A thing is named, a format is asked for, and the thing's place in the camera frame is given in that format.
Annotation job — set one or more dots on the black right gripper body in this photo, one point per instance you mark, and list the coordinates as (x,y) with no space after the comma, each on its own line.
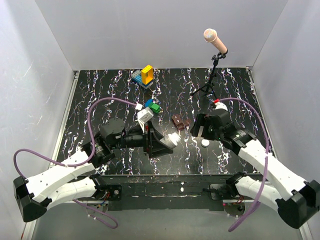
(211,132)

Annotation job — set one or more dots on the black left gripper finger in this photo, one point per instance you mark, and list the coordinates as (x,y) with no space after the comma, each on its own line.
(153,134)
(157,149)

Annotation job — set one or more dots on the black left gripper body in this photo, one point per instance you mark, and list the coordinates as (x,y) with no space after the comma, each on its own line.
(135,138)

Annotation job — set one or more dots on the white vitamin pill bottle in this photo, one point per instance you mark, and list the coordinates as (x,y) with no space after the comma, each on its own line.
(171,140)

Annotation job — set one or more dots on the red weekly pill organizer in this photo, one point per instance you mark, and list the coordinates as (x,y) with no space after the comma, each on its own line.
(179,123)

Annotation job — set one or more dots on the white bottle cap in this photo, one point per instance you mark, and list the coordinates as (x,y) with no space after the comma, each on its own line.
(205,143)

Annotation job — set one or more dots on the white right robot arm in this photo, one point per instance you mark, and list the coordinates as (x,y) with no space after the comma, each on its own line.
(295,199)

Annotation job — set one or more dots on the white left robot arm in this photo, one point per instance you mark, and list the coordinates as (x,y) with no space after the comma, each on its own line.
(59,184)

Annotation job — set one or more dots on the green blue toy brick cluster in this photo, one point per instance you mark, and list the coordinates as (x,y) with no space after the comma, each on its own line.
(153,106)

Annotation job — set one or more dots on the yellow blue toy brick stack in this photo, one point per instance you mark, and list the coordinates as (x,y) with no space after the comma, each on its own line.
(144,78)

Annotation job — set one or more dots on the black microphone stand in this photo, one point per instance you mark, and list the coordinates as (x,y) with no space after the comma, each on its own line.
(208,87)

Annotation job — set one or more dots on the pink microphone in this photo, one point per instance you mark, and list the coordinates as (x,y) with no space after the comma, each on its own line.
(211,36)

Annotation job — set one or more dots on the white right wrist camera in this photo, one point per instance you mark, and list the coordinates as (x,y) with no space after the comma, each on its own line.
(219,105)

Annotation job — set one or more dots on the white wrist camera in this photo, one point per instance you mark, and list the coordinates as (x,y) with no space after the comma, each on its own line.
(143,116)
(219,105)

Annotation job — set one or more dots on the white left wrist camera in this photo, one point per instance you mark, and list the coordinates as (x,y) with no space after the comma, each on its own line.
(143,116)

